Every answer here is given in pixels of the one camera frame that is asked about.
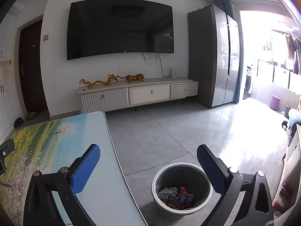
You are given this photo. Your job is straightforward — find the white tv cabinet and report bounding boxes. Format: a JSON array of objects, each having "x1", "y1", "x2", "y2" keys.
[{"x1": 75, "y1": 78, "x2": 198, "y2": 113}]

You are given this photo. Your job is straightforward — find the landscape printed table mat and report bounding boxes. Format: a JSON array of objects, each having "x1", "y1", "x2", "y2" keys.
[{"x1": 1, "y1": 111, "x2": 146, "y2": 225}]

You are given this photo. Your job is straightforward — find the golden dragon figurine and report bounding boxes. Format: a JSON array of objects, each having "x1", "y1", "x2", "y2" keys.
[{"x1": 79, "y1": 74, "x2": 118, "y2": 89}]

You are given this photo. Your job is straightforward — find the grey slippers by door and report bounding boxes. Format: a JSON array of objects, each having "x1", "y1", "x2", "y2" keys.
[{"x1": 25, "y1": 112, "x2": 38, "y2": 120}]

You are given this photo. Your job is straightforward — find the tv cables on wall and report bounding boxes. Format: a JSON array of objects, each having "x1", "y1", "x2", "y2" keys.
[{"x1": 141, "y1": 51, "x2": 173, "y2": 78}]

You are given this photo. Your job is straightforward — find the purple small stool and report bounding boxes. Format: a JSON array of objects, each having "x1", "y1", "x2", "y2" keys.
[{"x1": 269, "y1": 95, "x2": 281, "y2": 111}]

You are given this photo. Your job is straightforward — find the white power strip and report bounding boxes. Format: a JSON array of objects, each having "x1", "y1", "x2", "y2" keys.
[{"x1": 171, "y1": 67, "x2": 176, "y2": 78}]

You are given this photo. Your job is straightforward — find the black shoes by door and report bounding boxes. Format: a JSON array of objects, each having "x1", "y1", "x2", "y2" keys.
[{"x1": 13, "y1": 117, "x2": 24, "y2": 129}]

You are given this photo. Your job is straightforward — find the grey double door refrigerator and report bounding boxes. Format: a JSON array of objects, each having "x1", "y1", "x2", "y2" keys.
[{"x1": 188, "y1": 5, "x2": 240, "y2": 108}]

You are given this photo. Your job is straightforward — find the white round trash bin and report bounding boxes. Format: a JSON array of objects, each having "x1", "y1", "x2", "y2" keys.
[{"x1": 151, "y1": 162, "x2": 213, "y2": 220}]

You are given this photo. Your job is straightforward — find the golden tiger figurine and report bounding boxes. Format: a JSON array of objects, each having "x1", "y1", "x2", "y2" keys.
[{"x1": 117, "y1": 73, "x2": 145, "y2": 83}]

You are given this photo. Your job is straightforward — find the white washing machine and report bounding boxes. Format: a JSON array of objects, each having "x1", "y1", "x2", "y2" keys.
[{"x1": 243, "y1": 65, "x2": 254, "y2": 99}]

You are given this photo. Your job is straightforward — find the large black wall television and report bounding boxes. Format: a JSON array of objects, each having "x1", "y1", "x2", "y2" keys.
[{"x1": 66, "y1": 0, "x2": 174, "y2": 60}]

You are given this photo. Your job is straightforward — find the white wall cupboards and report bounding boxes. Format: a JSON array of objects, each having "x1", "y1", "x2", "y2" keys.
[{"x1": 1, "y1": 13, "x2": 20, "y2": 136}]

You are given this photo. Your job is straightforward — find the dark brown entrance door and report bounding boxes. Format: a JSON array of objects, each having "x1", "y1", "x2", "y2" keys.
[{"x1": 18, "y1": 20, "x2": 48, "y2": 112}]

